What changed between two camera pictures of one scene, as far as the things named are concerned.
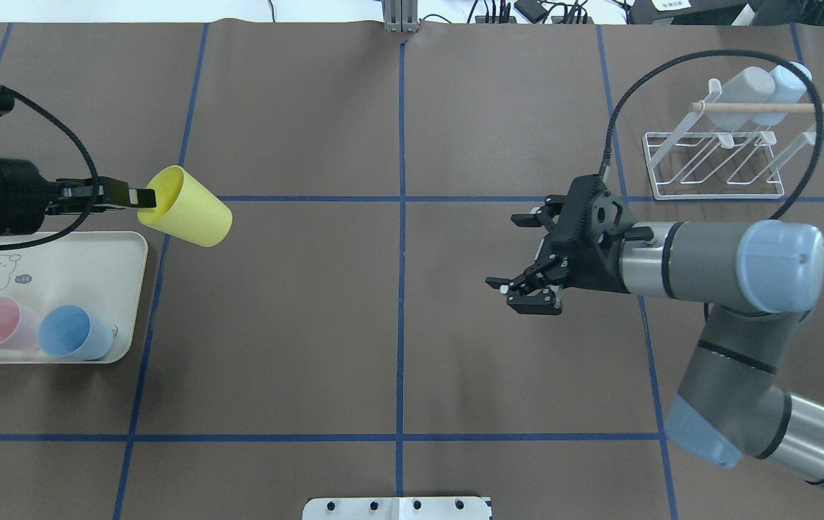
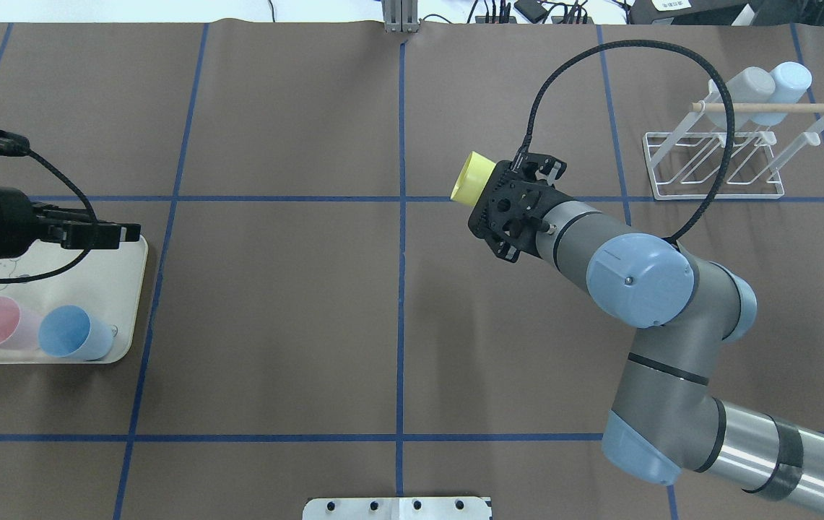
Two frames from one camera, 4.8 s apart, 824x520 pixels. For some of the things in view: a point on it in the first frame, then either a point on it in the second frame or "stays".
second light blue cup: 67,331 stays
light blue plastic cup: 789,87 stays
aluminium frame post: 401,16 stays
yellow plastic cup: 185,209 -> 472,179
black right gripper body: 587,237 -> 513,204
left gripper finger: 110,191 -> 75,228
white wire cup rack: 736,150 stays
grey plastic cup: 754,86 stays
